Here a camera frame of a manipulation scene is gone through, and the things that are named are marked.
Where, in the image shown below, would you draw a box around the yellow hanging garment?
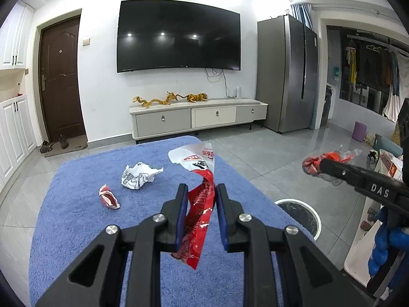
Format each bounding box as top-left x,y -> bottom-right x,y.
348,47 -> 357,84

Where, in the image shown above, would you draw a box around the white side table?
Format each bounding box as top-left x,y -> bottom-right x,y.
344,153 -> 409,287

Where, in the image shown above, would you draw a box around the white storage cabinet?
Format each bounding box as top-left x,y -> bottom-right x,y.
0,0 -> 38,193

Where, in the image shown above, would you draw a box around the purple stool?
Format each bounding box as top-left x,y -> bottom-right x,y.
352,121 -> 367,142

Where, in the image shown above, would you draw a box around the black wall television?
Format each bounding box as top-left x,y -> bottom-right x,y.
116,0 -> 241,73

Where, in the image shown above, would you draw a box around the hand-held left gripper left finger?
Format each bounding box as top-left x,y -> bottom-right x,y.
35,183 -> 189,307

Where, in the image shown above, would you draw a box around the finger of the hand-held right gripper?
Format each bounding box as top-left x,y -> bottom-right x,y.
320,158 -> 409,201

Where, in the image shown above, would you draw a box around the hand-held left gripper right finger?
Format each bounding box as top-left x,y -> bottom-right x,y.
216,183 -> 368,307

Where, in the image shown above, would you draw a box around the dark hanging garments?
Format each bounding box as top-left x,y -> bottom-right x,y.
356,42 -> 393,86

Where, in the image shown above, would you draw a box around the dark brown door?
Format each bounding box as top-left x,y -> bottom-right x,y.
36,15 -> 88,144

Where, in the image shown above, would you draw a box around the white round trash bin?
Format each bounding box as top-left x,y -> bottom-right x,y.
274,198 -> 321,242

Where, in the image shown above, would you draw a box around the television cable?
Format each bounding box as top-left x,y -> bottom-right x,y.
204,68 -> 231,98

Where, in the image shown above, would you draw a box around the grey steel refrigerator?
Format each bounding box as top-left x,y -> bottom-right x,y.
256,14 -> 319,134

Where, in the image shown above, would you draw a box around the small red white wrapper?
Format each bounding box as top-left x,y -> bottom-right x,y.
98,184 -> 121,210

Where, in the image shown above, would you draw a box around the blue fluffy blanket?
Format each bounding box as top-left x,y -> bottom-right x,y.
28,135 -> 334,307

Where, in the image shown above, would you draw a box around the brown doormat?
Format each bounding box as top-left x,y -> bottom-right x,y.
44,136 -> 89,158

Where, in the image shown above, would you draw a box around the white hanging cloth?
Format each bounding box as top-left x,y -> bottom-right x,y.
381,92 -> 404,123

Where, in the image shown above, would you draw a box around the blue curtain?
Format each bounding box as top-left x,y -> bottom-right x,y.
290,3 -> 313,30

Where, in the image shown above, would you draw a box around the grey television cabinet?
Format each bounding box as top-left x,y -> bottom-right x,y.
129,97 -> 268,145

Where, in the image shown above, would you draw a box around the person's right hand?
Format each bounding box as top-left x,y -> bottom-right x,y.
367,207 -> 405,277

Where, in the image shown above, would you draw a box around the crumpled white paper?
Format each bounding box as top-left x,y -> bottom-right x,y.
121,162 -> 164,190

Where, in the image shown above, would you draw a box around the red clear plastic wrapper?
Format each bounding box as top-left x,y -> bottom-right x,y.
302,148 -> 363,187

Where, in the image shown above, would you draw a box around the teal cushion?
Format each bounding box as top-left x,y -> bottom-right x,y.
373,134 -> 404,158

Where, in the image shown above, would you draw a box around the red and white snack wrapper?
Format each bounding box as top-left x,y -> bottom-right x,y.
168,141 -> 217,271

